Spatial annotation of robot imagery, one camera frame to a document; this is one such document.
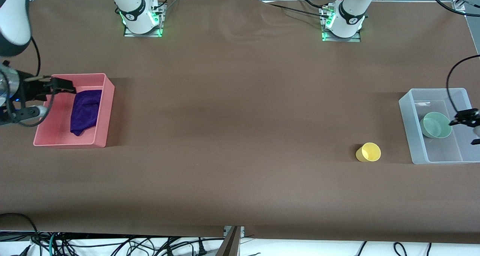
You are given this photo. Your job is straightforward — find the green bowl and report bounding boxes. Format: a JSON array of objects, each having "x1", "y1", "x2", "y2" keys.
[{"x1": 419, "y1": 112, "x2": 453, "y2": 139}]

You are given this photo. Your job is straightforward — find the purple cloth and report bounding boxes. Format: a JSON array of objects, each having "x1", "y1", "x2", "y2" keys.
[{"x1": 70, "y1": 89, "x2": 103, "y2": 137}]

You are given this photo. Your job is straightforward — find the yellow cup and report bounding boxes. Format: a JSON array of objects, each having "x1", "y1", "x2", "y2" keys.
[{"x1": 355, "y1": 142, "x2": 382, "y2": 163}]

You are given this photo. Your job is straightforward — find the clear plastic bin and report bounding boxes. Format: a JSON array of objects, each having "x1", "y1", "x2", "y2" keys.
[{"x1": 398, "y1": 88, "x2": 480, "y2": 165}]

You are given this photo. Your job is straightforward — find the pink plastic bin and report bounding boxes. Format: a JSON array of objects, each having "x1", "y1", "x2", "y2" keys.
[{"x1": 33, "y1": 73, "x2": 116, "y2": 148}]

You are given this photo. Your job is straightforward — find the brown table cover sheet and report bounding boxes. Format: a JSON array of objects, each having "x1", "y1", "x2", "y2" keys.
[{"x1": 0, "y1": 0, "x2": 480, "y2": 244}]

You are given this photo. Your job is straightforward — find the wooden board piece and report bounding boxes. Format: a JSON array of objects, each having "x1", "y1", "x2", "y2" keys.
[{"x1": 217, "y1": 226, "x2": 241, "y2": 256}]

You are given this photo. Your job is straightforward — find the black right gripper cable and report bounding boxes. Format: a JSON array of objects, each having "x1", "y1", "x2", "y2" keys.
[{"x1": 0, "y1": 36, "x2": 54, "y2": 128}]

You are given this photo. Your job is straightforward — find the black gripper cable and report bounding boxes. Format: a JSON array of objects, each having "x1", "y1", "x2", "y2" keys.
[
  {"x1": 0, "y1": 36, "x2": 54, "y2": 128},
  {"x1": 427, "y1": 0, "x2": 480, "y2": 114}
]

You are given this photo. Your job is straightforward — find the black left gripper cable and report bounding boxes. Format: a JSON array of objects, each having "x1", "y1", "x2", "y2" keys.
[{"x1": 427, "y1": 0, "x2": 480, "y2": 114}]

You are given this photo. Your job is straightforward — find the black looped floor cable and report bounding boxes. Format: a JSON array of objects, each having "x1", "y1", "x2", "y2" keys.
[{"x1": 0, "y1": 212, "x2": 40, "y2": 256}]

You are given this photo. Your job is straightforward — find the short black table cable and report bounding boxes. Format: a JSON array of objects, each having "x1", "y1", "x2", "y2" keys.
[{"x1": 298, "y1": 0, "x2": 329, "y2": 10}]

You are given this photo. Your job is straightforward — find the long black table cable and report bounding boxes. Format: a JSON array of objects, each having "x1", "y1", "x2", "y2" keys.
[{"x1": 259, "y1": 0, "x2": 331, "y2": 18}]

